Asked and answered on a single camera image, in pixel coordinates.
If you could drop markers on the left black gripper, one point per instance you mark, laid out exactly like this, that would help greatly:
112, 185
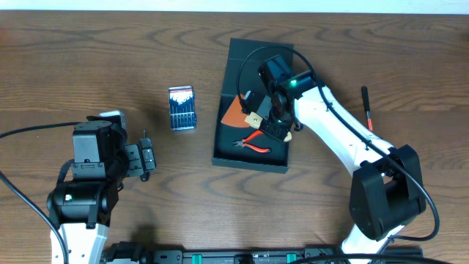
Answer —
135, 160

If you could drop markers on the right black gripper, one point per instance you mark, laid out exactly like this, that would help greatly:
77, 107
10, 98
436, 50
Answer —
267, 126

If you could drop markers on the orange scraper wooden handle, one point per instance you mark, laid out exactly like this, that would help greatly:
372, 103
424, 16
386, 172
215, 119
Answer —
234, 116

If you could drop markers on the small hammer red black handle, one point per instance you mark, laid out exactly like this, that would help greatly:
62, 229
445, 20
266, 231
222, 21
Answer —
366, 105

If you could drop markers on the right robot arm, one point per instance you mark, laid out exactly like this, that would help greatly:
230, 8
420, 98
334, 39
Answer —
255, 128

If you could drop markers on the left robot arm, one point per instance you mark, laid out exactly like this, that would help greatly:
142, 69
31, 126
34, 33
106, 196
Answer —
88, 187

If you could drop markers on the black open gift box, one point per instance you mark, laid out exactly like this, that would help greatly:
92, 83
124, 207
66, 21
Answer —
250, 54

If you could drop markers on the blue precision screwdriver set case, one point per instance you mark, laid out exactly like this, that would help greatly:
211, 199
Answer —
182, 108

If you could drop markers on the red handled pliers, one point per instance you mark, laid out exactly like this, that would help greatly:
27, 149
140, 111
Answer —
246, 143

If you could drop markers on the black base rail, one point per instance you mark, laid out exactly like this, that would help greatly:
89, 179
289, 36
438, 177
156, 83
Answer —
264, 256

